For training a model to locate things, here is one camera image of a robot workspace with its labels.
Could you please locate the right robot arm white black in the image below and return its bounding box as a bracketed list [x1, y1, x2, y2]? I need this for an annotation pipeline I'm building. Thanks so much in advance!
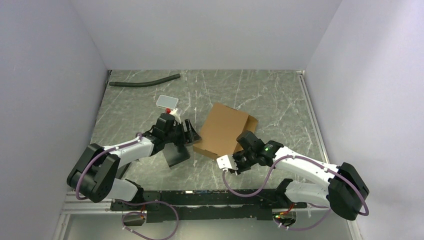
[222, 131, 370, 221]

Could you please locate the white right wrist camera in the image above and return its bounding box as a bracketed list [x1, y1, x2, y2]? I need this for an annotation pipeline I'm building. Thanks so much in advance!
[216, 154, 239, 176]

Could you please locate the black flat box left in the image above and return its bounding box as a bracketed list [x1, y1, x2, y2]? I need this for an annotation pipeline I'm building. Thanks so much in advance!
[115, 163, 131, 179]

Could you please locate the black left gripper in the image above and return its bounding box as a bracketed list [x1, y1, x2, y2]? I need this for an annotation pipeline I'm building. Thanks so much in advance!
[164, 118, 201, 146]

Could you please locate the brown cardboard paper box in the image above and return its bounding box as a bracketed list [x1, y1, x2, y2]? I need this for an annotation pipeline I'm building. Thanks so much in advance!
[192, 102, 259, 160]

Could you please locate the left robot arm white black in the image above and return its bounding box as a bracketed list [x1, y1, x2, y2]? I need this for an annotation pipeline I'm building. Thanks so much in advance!
[66, 113, 201, 210]

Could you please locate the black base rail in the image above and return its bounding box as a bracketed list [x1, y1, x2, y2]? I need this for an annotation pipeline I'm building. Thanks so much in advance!
[110, 189, 306, 223]

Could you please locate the black rectangular box centre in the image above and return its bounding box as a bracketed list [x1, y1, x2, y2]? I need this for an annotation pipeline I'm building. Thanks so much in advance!
[162, 143, 190, 168]

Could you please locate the black foam tube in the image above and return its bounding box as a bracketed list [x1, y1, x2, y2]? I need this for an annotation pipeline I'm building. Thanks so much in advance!
[108, 73, 181, 88]

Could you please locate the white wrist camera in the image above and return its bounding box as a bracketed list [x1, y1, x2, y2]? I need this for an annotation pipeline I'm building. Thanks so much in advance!
[165, 108, 182, 124]
[216, 154, 239, 176]

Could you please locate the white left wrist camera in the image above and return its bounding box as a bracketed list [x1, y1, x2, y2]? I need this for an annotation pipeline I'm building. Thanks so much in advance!
[165, 108, 182, 124]

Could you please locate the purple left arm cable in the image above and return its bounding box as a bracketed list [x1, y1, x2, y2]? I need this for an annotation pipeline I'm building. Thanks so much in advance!
[74, 132, 180, 240]

